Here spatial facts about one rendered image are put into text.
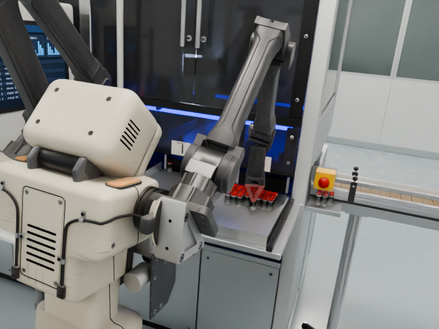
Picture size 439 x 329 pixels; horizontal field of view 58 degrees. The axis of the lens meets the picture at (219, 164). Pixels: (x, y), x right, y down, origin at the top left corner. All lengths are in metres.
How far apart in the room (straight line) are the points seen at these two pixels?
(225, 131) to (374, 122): 5.41
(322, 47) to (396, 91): 4.68
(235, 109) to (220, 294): 1.20
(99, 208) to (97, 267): 0.16
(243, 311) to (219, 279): 0.18
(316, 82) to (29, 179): 1.02
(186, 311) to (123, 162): 1.37
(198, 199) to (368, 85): 5.47
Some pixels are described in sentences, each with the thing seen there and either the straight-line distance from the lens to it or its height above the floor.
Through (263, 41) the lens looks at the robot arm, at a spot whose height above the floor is 1.48.
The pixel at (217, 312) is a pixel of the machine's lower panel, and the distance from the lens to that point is 1.95.
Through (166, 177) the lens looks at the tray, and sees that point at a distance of 1.73.
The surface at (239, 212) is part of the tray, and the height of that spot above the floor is 0.88.
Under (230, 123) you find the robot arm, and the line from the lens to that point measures 0.81.
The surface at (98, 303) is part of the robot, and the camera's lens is 0.87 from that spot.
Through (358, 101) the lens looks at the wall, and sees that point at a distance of 6.11.
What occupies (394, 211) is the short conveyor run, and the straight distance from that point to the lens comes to 1.69.
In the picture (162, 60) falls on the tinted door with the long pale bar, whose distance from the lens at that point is 1.65.
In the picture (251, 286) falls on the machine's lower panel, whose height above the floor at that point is 0.46.
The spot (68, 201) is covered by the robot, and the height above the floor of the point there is 1.21.
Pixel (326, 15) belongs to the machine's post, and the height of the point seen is 1.57.
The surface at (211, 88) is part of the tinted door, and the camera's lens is 1.57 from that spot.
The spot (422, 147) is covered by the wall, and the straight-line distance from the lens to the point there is 6.28.
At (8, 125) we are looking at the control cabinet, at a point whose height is 1.12.
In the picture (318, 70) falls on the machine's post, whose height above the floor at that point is 1.39.
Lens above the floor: 1.50
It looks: 19 degrees down
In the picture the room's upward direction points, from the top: 5 degrees clockwise
